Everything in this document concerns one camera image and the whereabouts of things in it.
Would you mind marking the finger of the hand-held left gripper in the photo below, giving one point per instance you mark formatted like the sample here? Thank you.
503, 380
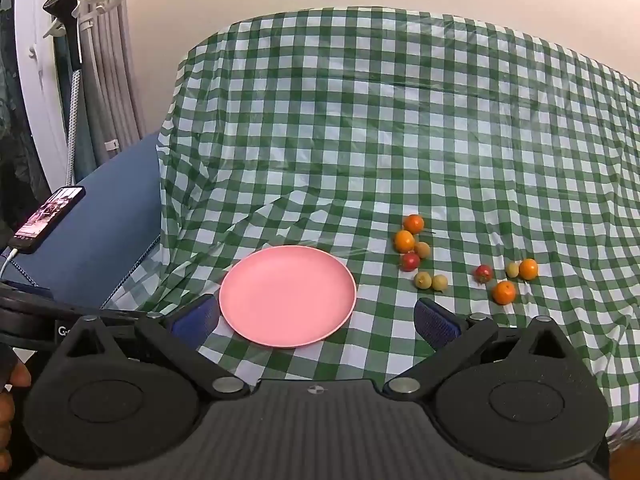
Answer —
25, 290
65, 309

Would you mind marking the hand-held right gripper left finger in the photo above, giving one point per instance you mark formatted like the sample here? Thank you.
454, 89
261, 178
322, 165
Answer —
192, 322

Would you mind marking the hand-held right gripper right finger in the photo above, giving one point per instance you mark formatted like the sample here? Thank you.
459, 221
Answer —
437, 325

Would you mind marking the red cherry tomato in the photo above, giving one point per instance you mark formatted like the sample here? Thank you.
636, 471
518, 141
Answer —
410, 261
483, 273

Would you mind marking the small orange tangerine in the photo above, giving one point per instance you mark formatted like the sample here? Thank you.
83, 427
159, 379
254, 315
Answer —
414, 223
528, 268
503, 292
404, 241

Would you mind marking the pink round plate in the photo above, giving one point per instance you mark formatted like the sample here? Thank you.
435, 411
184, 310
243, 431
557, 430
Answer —
285, 295

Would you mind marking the person's left hand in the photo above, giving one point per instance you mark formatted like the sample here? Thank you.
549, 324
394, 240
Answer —
17, 375

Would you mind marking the black smartphone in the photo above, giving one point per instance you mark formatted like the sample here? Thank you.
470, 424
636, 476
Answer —
47, 217

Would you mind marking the white curtain clip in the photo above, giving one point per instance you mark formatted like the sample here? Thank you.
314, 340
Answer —
111, 145

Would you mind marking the green checkered tablecloth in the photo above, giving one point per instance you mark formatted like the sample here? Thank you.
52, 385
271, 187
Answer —
350, 135

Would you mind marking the grey curtain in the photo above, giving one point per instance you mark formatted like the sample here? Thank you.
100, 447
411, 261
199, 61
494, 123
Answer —
112, 85

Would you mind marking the white frame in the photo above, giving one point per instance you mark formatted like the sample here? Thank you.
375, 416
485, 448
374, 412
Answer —
35, 85

